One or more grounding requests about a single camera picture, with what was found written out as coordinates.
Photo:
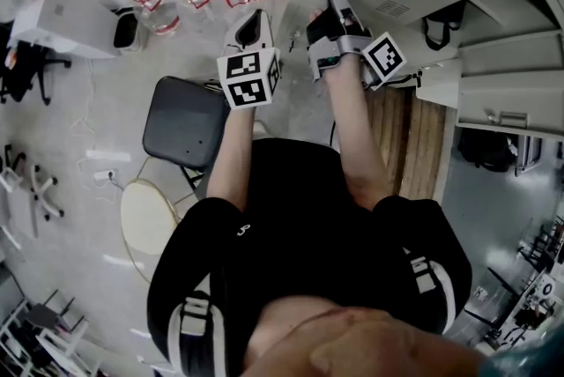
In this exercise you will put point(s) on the black fabric bag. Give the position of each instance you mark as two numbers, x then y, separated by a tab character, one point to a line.
445	20

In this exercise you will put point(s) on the white crumpled tissue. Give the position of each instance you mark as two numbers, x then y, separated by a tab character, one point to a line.
513	148

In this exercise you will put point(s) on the black folding chair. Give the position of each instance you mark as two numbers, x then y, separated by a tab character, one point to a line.
180	124

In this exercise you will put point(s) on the person's face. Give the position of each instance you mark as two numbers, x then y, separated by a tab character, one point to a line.
361	344

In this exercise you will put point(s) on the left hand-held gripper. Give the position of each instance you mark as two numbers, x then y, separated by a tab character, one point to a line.
247	80

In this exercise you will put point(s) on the grey metal case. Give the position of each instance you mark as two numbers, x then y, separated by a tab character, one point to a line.
529	155

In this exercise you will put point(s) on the small bin black liner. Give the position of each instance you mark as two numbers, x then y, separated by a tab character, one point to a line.
125	31

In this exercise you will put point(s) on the person's white shoe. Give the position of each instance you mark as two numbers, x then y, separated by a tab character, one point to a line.
263	129

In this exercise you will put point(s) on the white office chair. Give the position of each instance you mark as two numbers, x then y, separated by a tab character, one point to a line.
42	190

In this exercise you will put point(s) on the person's right hand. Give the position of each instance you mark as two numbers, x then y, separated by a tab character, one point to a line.
324	27

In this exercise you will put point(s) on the black metal stool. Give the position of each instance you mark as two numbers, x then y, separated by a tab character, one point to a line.
42	315

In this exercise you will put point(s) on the person's black shirt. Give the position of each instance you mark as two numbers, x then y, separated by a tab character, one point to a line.
308	243

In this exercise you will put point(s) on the person's right forearm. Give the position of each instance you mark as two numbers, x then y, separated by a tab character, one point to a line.
357	133

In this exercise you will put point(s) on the black backpack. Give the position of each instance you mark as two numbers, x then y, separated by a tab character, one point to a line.
484	150

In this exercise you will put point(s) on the white cardboard box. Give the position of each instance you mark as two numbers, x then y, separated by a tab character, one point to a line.
57	9

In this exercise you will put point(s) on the black office chair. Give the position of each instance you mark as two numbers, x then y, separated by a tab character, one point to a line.
22	71

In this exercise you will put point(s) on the white power strip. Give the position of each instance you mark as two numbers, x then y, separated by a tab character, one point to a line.
105	176

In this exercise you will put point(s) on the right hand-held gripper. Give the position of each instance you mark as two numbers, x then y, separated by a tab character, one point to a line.
383	58

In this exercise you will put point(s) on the person's left forearm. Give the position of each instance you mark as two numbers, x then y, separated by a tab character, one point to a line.
231	155

